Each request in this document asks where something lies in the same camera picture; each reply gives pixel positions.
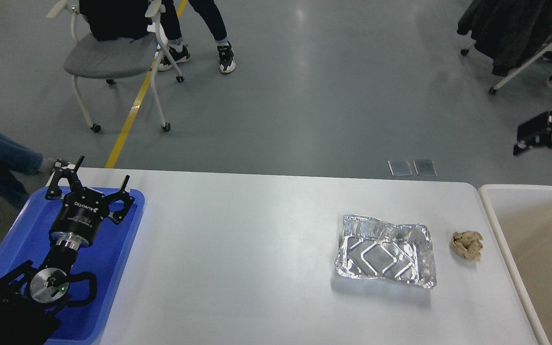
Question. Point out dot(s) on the black bag on chair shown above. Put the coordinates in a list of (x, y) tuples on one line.
[(113, 19)]

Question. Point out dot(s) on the metal floor plate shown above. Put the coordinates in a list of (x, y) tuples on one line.
[(400, 168), (425, 168)]

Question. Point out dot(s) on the beige plastic bin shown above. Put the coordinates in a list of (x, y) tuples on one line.
[(521, 218)]

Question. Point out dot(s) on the blue plastic tray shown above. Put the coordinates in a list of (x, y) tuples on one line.
[(106, 258)]

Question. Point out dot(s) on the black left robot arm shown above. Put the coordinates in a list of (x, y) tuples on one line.
[(31, 297)]

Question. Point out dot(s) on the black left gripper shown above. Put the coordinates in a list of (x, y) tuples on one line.
[(80, 212)]

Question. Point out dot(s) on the seated person in jeans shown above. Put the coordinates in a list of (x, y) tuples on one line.
[(17, 158)]

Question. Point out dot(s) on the crumpled aluminium foil tray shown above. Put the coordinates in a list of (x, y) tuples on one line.
[(371, 248)]

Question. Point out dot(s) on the dark grey hanging jacket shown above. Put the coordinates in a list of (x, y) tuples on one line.
[(533, 6)]

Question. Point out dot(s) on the left metal floor plate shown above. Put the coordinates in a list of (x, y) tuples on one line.
[(400, 168)]

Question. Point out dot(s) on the right metal floor plate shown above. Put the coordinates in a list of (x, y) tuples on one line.
[(425, 168)]

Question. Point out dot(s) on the crumpled brown paper ball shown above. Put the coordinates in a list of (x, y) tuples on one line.
[(468, 245)]

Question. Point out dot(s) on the grey white rolling chair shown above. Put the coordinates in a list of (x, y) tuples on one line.
[(113, 60)]

